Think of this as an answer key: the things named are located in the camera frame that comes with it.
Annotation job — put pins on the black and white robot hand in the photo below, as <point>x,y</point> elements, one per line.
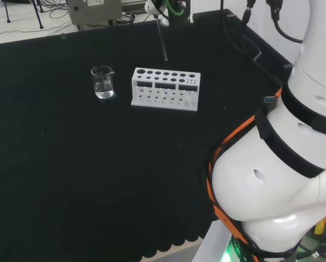
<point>176,11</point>

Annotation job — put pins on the clear glass rod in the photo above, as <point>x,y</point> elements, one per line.
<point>163,43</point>

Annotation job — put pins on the white test tube rack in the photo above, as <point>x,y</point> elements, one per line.
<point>134,82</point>

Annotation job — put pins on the grey metal control cabinet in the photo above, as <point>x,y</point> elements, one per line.
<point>97,13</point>

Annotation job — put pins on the clear glass beaker with water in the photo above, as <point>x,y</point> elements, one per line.
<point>104,92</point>

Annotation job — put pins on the black tripod leg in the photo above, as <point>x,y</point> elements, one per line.
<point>7,12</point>
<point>39,16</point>

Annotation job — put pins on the black equipment case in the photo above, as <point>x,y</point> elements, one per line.
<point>15,1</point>

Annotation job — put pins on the black bench cloth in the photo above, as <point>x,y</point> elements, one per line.
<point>70,163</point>

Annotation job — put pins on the yellow stop button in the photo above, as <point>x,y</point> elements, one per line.
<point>321,227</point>

